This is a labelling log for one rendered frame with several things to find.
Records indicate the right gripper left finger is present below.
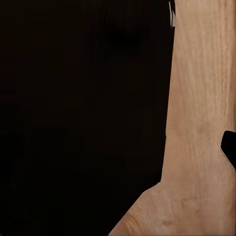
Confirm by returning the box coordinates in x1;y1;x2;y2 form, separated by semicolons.
0;131;25;189

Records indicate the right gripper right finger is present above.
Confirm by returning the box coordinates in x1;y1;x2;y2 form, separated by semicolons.
221;130;236;169

